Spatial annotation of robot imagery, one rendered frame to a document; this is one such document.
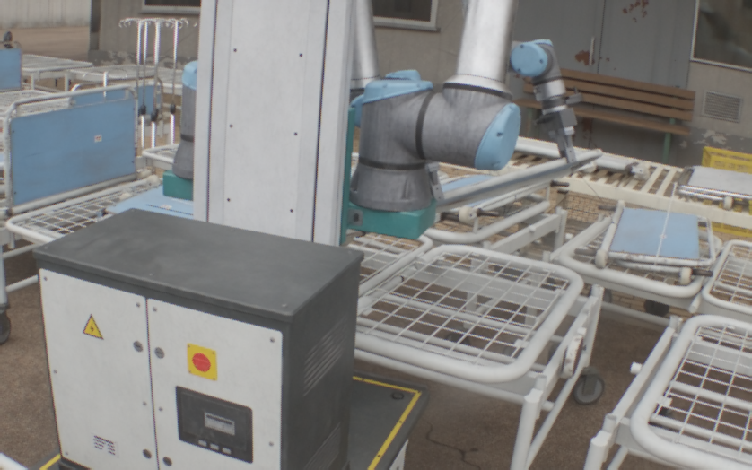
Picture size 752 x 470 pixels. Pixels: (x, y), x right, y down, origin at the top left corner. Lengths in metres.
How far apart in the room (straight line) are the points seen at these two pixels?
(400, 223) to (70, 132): 1.75
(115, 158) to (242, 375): 2.11
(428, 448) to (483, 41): 1.32
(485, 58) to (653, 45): 6.29
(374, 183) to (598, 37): 6.39
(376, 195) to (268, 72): 0.35
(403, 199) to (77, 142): 1.77
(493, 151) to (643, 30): 6.36
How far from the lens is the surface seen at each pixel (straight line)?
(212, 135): 1.66
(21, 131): 2.90
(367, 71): 1.84
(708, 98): 7.82
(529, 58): 2.02
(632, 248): 2.74
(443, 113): 1.56
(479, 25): 1.59
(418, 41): 8.50
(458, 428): 2.51
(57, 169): 3.04
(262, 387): 1.26
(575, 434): 2.58
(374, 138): 1.62
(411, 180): 1.64
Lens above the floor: 1.32
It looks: 17 degrees down
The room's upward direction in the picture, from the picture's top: 5 degrees clockwise
